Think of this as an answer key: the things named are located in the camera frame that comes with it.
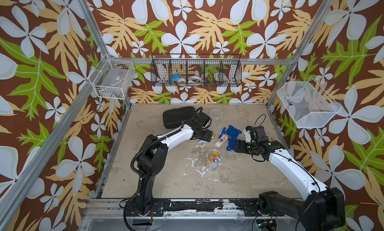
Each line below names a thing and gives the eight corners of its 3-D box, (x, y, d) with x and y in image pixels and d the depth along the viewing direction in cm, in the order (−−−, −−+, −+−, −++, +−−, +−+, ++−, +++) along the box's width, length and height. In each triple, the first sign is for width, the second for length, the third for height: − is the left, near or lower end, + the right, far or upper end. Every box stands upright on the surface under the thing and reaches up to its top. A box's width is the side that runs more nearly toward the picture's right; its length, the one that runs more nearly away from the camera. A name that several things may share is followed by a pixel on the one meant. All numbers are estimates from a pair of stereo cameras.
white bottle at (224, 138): (214, 144, 99) (214, 143, 97) (225, 134, 104) (225, 132, 102) (218, 148, 97) (219, 147, 95) (229, 137, 102) (230, 135, 101)
